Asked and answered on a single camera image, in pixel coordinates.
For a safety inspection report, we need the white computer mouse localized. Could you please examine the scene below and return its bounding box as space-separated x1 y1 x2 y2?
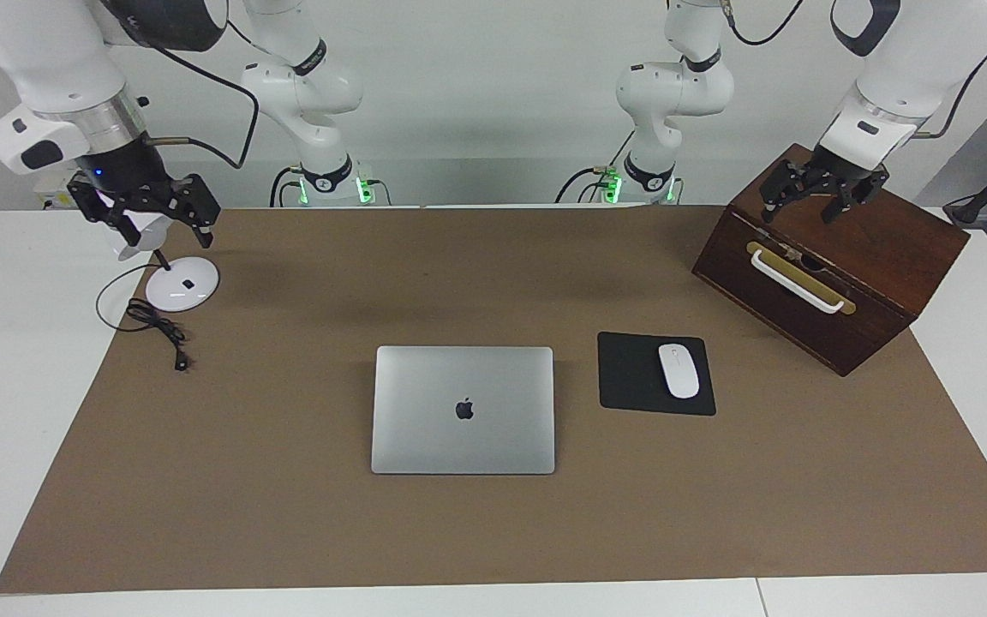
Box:
658 343 701 400

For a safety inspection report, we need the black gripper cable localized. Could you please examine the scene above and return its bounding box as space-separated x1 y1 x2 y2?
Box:
716 0 987 138
151 43 260 171

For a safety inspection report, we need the black arm base cable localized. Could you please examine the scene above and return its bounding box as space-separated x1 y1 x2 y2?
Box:
555 129 636 205
269 165 306 207

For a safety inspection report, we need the dark brown wooden box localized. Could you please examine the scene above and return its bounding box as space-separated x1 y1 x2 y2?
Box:
691 143 972 378

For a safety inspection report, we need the white desk lamp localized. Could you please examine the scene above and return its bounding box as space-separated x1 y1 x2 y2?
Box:
112 210 221 313

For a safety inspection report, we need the brown table mat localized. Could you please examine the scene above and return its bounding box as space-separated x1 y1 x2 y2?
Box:
0 204 987 595

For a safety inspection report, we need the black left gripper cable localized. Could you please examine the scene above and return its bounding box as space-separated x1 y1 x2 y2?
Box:
716 0 987 138

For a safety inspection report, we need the black lamp power cable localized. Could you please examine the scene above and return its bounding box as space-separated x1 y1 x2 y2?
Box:
96 261 194 373

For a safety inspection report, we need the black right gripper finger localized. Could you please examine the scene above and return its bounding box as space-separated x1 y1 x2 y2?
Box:
170 173 223 250
67 175 144 252

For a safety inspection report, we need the white box handle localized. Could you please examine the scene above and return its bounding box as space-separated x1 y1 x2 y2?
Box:
749 249 847 312

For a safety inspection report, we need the grey aluminium laptop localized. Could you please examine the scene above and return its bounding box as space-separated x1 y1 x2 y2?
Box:
370 344 557 476

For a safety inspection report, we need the black mouse pad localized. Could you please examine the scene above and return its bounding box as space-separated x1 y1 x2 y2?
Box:
597 332 717 417

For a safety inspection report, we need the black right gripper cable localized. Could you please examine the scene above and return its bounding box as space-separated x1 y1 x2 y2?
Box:
151 43 260 171

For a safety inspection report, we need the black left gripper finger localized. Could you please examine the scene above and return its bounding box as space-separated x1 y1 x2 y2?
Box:
759 165 805 224
821 166 891 225

